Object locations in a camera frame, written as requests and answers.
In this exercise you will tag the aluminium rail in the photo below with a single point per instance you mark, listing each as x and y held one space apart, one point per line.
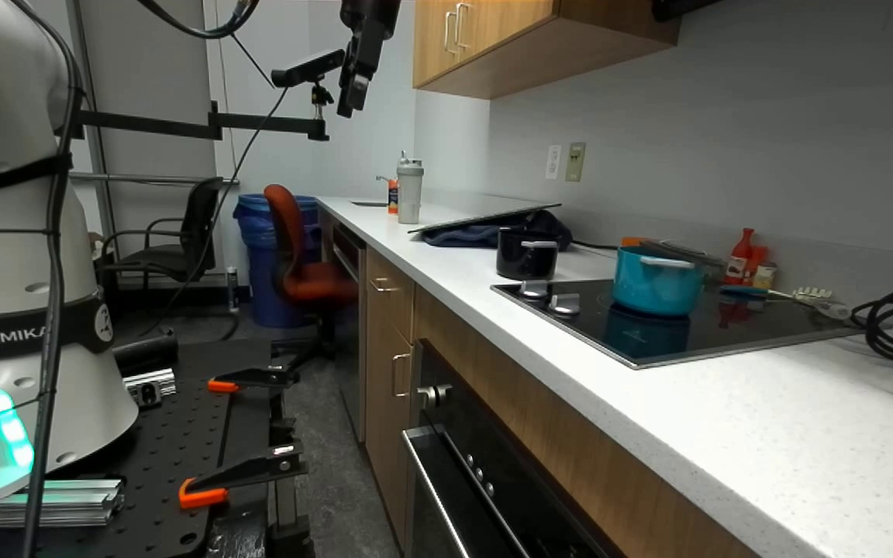
64 499

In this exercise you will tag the orange office chair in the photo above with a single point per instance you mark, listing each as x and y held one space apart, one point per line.
295 268

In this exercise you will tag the small can on counter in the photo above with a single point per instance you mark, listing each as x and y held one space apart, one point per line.
410 197

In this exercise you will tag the teal toy utensil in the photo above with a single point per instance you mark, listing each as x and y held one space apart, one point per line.
744 291

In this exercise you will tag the black oven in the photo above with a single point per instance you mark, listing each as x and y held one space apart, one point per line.
510 484

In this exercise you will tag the small black silver device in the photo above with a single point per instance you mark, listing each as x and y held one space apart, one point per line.
148 384

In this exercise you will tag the black perforated robot table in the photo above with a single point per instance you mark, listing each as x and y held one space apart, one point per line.
170 445

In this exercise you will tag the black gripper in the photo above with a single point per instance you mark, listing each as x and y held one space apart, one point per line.
373 31

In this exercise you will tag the silver oven knob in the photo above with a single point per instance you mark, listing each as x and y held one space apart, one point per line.
433 395

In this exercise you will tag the wooden upper cabinet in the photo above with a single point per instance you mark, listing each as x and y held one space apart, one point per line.
488 31

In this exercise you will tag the black glass cooktop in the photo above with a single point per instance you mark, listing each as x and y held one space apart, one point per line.
713 325

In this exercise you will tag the white wall outlet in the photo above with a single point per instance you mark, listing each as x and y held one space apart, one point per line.
551 161

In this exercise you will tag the beige wall switch plate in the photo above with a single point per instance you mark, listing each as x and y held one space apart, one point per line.
575 161

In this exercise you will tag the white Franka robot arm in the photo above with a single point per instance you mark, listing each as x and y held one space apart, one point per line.
2 258

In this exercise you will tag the silver cooktop knob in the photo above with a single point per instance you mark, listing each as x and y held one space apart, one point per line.
564 303
534 289

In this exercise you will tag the small orange bottle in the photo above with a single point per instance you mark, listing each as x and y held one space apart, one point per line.
390 200

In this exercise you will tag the black office chair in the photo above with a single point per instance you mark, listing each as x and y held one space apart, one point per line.
199 220

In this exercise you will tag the wooden cabinet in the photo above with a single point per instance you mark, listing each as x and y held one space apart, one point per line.
488 31
386 328

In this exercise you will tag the blue pot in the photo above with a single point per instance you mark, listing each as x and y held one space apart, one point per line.
656 289

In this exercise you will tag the blue trash bin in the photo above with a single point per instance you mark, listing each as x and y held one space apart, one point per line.
254 258

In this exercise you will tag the wooden lower cabinet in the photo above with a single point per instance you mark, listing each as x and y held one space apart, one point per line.
386 328

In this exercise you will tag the black mug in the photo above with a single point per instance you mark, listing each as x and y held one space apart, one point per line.
525 258

